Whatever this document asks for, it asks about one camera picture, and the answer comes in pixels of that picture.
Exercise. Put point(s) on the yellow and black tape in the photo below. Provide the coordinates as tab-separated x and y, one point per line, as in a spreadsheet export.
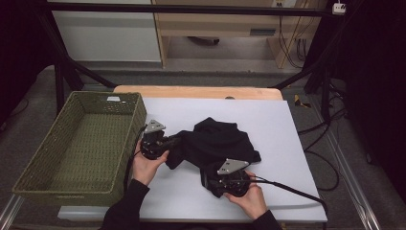
298	100

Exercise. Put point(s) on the white power adapter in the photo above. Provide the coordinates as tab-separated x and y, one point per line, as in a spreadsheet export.
339	8

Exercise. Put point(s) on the dark knit vest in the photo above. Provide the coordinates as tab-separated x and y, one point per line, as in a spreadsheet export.
214	143

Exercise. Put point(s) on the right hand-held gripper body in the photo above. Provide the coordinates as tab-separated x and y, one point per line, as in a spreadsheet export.
233	183

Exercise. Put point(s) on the white cabinet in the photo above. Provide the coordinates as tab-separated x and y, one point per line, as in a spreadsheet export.
105	38

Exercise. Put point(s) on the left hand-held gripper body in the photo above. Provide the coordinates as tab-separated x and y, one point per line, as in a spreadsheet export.
153	143

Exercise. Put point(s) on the black curtain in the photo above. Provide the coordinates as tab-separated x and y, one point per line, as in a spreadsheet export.
379	80
19	48

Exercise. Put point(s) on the person's right hand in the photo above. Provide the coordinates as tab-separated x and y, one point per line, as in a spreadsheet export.
252	204

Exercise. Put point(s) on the green woven basket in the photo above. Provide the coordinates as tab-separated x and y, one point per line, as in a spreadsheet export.
38	179

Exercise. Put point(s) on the white foam board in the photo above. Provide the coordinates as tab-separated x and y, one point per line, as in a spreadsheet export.
277	134

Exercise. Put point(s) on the light wooden desk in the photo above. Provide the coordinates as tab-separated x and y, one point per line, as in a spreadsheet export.
207	24

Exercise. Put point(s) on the black metal frame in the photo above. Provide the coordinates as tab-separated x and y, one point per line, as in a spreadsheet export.
191	8

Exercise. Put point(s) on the person's left hand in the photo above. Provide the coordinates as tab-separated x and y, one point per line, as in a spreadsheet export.
145	169

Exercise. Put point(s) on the aluminium rail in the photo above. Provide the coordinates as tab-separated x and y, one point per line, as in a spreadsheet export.
9	214
370	220

